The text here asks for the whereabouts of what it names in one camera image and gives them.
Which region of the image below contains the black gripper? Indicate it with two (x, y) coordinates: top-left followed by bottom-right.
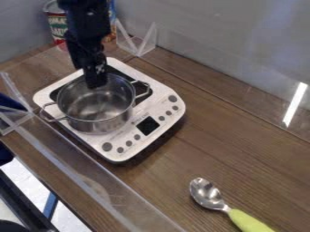
(57, 0), (109, 89)

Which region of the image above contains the silver steel pot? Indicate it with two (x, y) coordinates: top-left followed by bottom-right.
(38, 73), (149, 134)

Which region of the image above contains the white and black stove top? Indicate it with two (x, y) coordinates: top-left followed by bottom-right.
(31, 58), (185, 163)

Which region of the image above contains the alphabet soup can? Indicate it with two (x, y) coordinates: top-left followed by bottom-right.
(102, 0), (116, 43)

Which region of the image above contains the tomato sauce can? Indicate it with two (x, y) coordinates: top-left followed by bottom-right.
(42, 0), (68, 52)

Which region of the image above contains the blue cloth object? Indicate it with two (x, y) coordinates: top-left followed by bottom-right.
(0, 92), (26, 167)

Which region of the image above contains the clear acrylic front barrier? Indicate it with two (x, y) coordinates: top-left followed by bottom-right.
(0, 112), (185, 232)

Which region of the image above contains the clear acrylic corner bracket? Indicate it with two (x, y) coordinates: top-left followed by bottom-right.
(114, 20), (157, 57)

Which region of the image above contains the clear acrylic left bracket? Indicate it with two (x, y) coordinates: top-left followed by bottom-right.
(0, 72), (31, 136)

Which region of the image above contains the black and blue stand frame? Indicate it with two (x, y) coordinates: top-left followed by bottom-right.
(0, 170), (58, 232)

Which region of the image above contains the spoon with green handle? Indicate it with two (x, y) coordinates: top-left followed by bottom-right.
(188, 178), (276, 232)

